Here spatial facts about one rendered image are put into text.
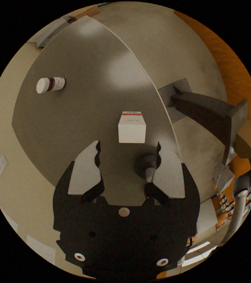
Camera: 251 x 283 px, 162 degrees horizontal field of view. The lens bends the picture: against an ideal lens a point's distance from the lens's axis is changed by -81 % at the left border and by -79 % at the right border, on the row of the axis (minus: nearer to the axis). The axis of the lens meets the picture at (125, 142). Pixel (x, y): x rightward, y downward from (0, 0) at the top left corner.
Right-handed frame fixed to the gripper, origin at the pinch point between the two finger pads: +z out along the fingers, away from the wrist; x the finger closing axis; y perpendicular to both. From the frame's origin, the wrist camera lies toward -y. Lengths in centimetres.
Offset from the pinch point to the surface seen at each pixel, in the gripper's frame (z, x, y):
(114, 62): 10.7, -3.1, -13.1
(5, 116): 9, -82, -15
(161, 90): 103, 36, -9
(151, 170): 5.9, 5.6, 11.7
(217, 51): 84, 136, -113
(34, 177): 6, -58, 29
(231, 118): 10.7, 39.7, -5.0
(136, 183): 10.7, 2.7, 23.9
